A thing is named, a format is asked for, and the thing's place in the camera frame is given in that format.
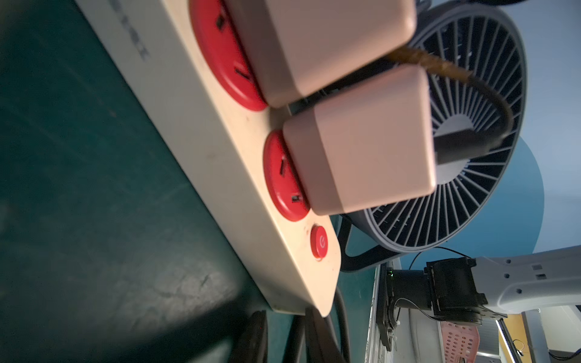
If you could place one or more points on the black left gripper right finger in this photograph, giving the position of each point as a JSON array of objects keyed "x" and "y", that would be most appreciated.
[{"x": 320, "y": 343}]

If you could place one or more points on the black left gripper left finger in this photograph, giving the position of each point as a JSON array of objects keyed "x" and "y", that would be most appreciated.
[{"x": 252, "y": 346}]

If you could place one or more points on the white red power strip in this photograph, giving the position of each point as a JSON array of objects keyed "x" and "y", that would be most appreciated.
[{"x": 182, "y": 61}]

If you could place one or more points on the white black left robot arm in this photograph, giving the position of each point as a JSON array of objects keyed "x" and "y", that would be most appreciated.
[{"x": 463, "y": 291}]

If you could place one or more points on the navy desk fan front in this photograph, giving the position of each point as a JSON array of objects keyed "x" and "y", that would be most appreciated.
[{"x": 476, "y": 123}]

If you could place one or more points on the aluminium frame rail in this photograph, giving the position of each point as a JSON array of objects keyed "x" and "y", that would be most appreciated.
[{"x": 375, "y": 351}]

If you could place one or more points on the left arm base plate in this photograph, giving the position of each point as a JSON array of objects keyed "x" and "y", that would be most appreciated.
[{"x": 388, "y": 292}]

